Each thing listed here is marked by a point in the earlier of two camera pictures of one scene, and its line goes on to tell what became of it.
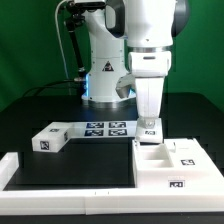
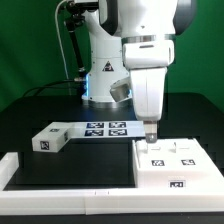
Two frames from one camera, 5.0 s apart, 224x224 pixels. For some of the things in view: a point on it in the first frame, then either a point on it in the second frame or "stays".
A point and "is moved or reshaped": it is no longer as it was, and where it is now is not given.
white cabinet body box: x=182 y=163 stays
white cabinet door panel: x=150 y=135 is moved or reshaped
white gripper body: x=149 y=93 stays
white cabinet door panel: x=188 y=153 stays
